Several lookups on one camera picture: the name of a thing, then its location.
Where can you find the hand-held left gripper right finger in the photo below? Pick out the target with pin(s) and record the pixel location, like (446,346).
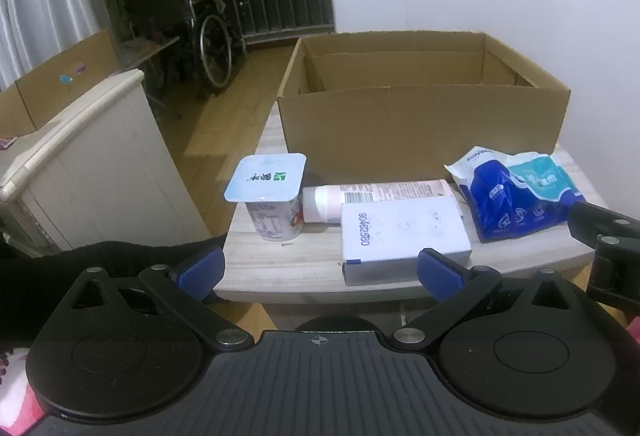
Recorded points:
(440,273)

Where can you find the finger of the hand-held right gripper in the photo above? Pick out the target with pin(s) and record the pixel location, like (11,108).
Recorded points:
(617,271)
(595,218)

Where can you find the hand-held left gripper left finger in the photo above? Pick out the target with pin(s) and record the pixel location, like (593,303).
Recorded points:
(202,273)

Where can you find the white rectangular carton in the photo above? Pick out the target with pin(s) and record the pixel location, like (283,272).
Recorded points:
(400,231)

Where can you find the blue and teal wipes packet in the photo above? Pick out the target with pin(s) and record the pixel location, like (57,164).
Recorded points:
(495,196)

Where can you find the pink lotion tube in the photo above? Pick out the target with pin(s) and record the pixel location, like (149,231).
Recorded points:
(380,192)

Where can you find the white yogurt cup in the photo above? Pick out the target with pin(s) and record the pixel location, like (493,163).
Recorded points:
(267,176)

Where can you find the large cardboard box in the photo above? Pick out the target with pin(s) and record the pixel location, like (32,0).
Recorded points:
(400,130)

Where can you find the white cabinet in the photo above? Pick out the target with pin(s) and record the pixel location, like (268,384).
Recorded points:
(100,165)

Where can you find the pink patterned cloth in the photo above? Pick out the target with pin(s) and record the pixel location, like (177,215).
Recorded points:
(10,396)

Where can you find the small folding table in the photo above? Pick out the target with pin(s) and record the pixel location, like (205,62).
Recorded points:
(145,48)

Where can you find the small colourful packet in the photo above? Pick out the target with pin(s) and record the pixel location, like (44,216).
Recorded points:
(6,141)

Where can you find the black wheelchair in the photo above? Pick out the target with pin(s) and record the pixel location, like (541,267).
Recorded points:
(160,5)

